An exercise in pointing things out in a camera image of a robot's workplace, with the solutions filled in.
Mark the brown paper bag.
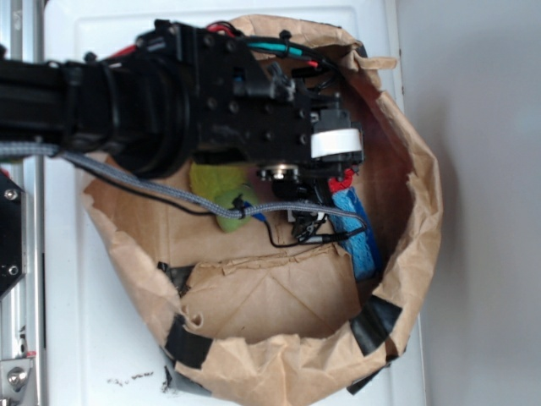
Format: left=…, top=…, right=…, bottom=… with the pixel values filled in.
left=82, top=14, right=443, bottom=405

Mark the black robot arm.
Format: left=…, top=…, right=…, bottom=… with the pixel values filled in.
left=1, top=20, right=367, bottom=244

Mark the black tape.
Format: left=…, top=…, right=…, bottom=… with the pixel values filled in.
left=346, top=358, right=396, bottom=396
left=349, top=295, right=402, bottom=356
left=164, top=314, right=214, bottom=370

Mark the red paper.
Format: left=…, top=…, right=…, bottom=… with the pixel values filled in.
left=328, top=168, right=356, bottom=194

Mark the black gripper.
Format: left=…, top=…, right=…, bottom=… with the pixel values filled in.
left=134, top=21, right=364, bottom=244

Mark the grey braided cable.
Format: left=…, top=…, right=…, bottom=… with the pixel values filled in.
left=0, top=142, right=369, bottom=238

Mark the black tape right lower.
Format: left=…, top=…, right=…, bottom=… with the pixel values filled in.
left=346, top=358, right=396, bottom=396

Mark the black tape left upper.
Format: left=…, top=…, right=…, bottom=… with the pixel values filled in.
left=164, top=314, right=214, bottom=370

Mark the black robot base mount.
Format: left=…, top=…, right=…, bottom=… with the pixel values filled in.
left=0, top=169, right=24, bottom=299

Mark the aluminium frame rail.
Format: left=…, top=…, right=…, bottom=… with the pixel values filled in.
left=1, top=1, right=48, bottom=405

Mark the blue sponge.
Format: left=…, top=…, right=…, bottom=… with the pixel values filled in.
left=332, top=187, right=382, bottom=282

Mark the black tape right upper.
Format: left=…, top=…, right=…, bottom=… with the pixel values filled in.
left=349, top=295, right=402, bottom=356

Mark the thin black cable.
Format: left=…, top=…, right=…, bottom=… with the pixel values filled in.
left=75, top=162, right=364, bottom=249

